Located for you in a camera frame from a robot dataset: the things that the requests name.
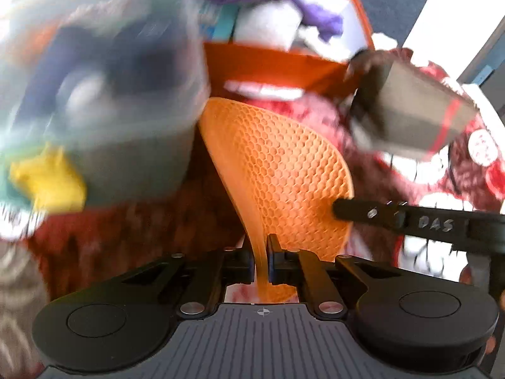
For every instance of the red and white floral blanket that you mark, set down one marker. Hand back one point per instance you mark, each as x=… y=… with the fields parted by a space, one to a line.
x=430 y=169

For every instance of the white towel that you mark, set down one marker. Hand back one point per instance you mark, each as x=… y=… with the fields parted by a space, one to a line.
x=268 y=23

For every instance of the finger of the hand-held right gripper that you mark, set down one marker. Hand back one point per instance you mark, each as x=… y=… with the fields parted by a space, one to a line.
x=394 y=217

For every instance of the orange honeycomb silicone mat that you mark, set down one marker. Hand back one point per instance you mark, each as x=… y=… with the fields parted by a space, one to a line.
x=284 y=166

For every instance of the clear plastic storage box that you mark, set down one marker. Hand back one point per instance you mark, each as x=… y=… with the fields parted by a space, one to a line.
x=118 y=87

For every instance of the striped patterned cloth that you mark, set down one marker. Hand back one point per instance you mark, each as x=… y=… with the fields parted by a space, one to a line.
x=19 y=304

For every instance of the dark grey felt panel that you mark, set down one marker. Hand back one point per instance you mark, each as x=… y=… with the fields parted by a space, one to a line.
x=394 y=0

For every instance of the teal-edged clear zip bag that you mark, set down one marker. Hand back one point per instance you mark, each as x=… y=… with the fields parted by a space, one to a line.
x=225 y=23

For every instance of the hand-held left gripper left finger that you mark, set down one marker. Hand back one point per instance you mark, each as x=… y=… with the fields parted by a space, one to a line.
x=244 y=264

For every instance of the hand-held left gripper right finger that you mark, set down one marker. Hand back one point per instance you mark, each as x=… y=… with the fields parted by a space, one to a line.
x=275 y=264

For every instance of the orange cardboard box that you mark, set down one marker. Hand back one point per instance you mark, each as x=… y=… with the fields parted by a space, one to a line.
x=268 y=63

